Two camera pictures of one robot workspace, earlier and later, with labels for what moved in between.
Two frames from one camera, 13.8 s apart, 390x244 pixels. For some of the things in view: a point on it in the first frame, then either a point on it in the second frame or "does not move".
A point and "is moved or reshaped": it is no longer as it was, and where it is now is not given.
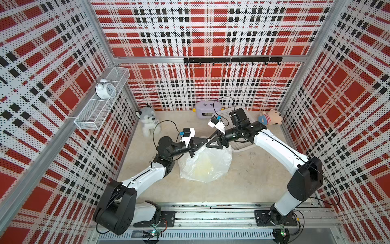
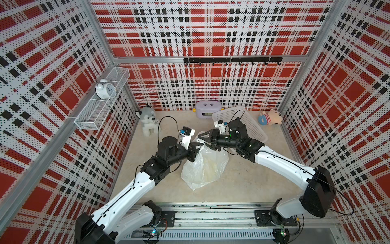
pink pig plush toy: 272,117 does not move
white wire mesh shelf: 103,98 does not move
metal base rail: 224,222 does not move
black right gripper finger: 217,133 to 209,132
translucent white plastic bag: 207,164 is moved or reshaped
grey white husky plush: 151,124 does not move
